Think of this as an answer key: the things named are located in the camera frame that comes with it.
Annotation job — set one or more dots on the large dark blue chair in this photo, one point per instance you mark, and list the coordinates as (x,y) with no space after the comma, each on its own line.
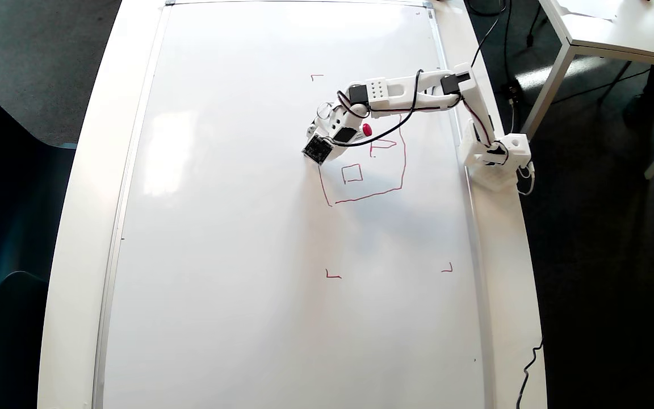
(9,199)

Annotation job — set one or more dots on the large white whiteboard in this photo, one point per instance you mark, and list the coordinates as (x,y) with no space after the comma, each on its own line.
(247,255)

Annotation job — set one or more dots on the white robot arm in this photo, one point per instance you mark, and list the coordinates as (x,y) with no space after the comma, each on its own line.
(435,94)

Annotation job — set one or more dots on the white side table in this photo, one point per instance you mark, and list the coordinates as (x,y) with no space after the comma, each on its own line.
(622,28)

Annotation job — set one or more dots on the red marker pen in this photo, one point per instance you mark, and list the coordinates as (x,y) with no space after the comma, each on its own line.
(367,129)

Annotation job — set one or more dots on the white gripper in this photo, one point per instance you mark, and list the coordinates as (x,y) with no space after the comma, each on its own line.
(311,132)

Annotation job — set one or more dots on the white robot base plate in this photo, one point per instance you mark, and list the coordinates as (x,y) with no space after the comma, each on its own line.
(494,179)

